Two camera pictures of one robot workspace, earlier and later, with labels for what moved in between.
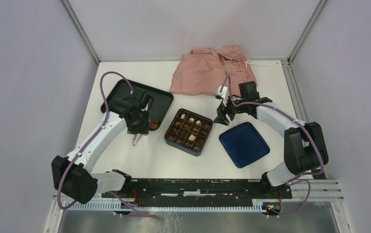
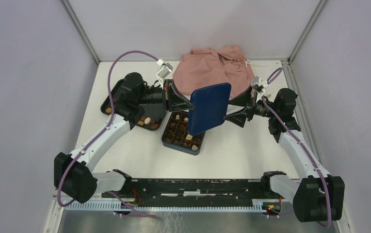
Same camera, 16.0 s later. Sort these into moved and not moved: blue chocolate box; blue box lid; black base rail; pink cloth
Moved: blue box lid
Not moved: pink cloth; black base rail; blue chocolate box
